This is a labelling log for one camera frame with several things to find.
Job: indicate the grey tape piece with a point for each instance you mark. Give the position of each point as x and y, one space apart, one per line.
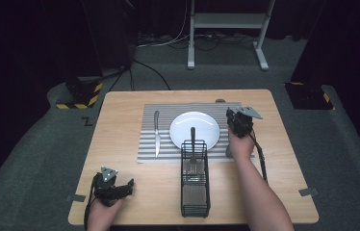
308 192
75 198

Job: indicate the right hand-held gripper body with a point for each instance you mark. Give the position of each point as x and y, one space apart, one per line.
241 121

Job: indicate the black cabinet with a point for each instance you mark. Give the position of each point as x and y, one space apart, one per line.
107 32

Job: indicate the person's right hand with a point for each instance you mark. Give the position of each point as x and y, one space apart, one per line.
241 146

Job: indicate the black yellow striped base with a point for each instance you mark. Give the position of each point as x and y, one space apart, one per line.
309 96
83 94

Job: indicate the person's left hand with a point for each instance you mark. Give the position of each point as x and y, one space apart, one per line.
104 213

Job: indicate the metal table knife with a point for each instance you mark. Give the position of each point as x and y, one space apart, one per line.
157 134

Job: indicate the white round plate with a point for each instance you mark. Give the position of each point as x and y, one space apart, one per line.
194 128

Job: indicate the white metal stand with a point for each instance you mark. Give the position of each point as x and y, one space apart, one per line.
229 22

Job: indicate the grey white striped placemat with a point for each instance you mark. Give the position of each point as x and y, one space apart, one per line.
165 147

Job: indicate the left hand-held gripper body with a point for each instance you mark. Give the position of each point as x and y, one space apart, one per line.
109 189

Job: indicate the small dark round disc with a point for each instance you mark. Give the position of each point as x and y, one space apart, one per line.
220 100

